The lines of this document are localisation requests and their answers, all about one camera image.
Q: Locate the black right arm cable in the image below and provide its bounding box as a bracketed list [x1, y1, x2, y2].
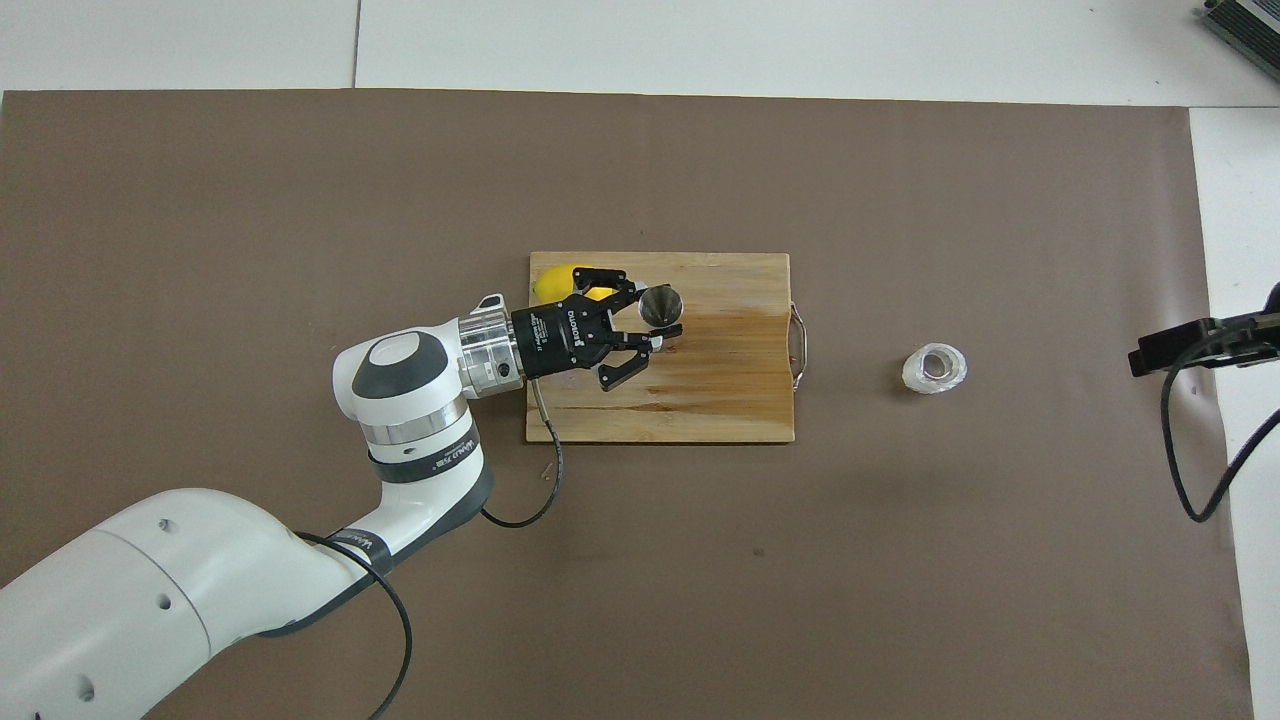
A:
[1160, 340, 1280, 524]

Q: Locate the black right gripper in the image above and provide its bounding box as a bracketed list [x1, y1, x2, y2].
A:
[1128, 283, 1280, 379]

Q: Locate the brown table mat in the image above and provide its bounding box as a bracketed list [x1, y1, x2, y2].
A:
[0, 88, 1256, 720]

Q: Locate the steel double jigger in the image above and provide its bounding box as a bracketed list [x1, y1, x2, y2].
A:
[638, 284, 687, 353]

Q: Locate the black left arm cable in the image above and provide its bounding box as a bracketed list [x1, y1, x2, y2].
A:
[290, 380, 566, 720]

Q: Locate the yellow lemon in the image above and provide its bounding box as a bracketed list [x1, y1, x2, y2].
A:
[533, 263, 614, 306]

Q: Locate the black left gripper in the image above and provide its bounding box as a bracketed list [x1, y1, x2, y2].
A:
[512, 264, 684, 393]

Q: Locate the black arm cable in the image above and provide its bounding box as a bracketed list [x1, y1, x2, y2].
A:
[290, 380, 566, 720]
[1160, 340, 1280, 524]

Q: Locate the wooden cutting board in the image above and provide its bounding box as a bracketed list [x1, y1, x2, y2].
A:
[526, 251, 809, 445]

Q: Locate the grey ribbed device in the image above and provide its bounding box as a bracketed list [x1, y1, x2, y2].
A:
[1200, 0, 1280, 71]

